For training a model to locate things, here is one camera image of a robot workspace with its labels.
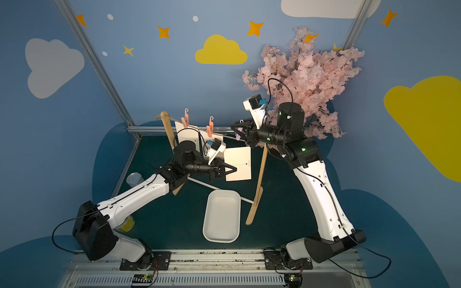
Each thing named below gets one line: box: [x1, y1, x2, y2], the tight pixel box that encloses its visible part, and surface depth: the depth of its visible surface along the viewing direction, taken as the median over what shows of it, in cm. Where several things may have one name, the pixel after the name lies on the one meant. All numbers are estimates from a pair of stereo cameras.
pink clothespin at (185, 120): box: [180, 108, 190, 129], surface depth 66 cm
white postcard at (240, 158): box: [223, 146, 252, 182], surface depth 67 cm
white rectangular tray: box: [202, 189, 242, 244], surface depth 87 cm
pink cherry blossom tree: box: [241, 25, 365, 139], surface depth 75 cm
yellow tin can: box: [126, 172, 145, 188], surface depth 95 cm
